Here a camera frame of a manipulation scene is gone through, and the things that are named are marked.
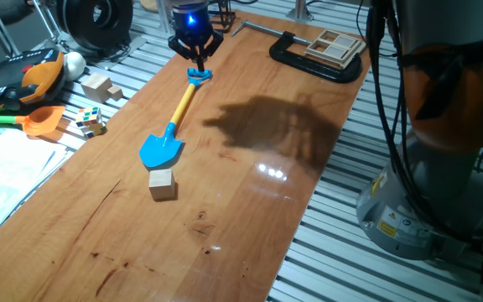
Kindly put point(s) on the blue yellow toy shovel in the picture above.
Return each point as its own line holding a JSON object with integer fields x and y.
{"x": 162, "y": 149}

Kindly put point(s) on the small light wooden cube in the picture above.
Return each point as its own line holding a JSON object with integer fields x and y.
{"x": 162, "y": 184}

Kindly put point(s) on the Rubik's cube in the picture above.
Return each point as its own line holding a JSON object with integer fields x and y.
{"x": 88, "y": 121}

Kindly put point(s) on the aluminium frame post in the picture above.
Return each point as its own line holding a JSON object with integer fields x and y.
{"x": 164, "y": 17}
{"x": 300, "y": 10}

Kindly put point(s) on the tiny wooden block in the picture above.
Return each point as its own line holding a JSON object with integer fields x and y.
{"x": 115, "y": 93}

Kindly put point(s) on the black round spool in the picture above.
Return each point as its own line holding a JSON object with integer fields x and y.
{"x": 78, "y": 21}

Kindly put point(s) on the light wooden stool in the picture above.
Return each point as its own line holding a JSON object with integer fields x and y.
{"x": 149, "y": 5}

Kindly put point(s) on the brown wooden board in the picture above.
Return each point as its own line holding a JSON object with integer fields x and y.
{"x": 224, "y": 230}

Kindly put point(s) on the black C-clamp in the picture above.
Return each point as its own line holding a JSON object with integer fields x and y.
{"x": 308, "y": 69}

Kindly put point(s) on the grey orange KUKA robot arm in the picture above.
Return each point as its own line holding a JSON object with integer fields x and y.
{"x": 434, "y": 180}

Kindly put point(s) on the white paper stack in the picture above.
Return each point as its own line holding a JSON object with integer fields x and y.
{"x": 6, "y": 176}

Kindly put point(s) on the orange green toy shovel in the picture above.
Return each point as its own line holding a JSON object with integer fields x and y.
{"x": 40, "y": 121}

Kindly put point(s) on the large wooden block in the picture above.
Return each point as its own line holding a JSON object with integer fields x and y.
{"x": 95, "y": 87}

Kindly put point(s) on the wooden window frame model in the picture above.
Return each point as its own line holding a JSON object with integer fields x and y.
{"x": 336, "y": 50}

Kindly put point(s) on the white ball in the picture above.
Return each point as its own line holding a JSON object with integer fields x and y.
{"x": 75, "y": 65}

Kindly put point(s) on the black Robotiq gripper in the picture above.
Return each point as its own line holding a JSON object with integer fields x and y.
{"x": 192, "y": 25}

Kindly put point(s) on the black orange teach pendant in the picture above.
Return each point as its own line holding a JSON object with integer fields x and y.
{"x": 11, "y": 79}

